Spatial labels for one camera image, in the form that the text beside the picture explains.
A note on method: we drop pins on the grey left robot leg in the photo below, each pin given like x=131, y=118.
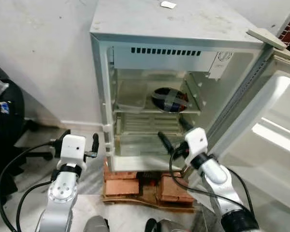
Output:
x=96, y=224

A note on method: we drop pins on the white mini fridge cabinet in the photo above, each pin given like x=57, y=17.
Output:
x=135, y=24

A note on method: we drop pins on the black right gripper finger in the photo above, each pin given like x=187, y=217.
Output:
x=185, y=124
x=165, y=141

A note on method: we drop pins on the white fridge door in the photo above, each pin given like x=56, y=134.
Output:
x=266, y=125

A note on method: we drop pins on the brown wooden base board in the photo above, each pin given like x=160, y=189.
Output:
x=145, y=202

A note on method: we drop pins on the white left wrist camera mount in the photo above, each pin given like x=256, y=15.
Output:
x=72, y=147

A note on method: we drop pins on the grey right robot leg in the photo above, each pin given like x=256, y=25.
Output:
x=166, y=226

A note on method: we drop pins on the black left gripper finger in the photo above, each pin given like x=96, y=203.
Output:
x=66, y=135
x=95, y=143

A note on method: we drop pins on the small white paper slip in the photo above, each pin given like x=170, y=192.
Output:
x=168, y=5

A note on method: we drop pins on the grey robot leg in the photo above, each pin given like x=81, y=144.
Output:
x=166, y=226
x=96, y=224

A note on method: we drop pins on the dark oval taped dish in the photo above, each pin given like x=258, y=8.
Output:
x=169, y=100

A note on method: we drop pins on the beige fridge hinge cover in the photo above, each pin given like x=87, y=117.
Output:
x=266, y=37

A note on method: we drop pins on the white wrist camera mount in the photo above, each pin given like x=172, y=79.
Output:
x=72, y=147
x=195, y=141

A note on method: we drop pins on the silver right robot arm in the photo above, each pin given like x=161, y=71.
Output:
x=220, y=186

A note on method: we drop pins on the red clay brick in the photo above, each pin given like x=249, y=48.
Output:
x=176, y=191
x=121, y=183

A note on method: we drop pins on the clear glass fridge shelf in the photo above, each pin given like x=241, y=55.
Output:
x=195, y=99

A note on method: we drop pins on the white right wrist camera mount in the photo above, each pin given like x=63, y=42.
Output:
x=195, y=141

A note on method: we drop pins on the clear plastic food container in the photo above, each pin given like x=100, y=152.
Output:
x=133, y=104

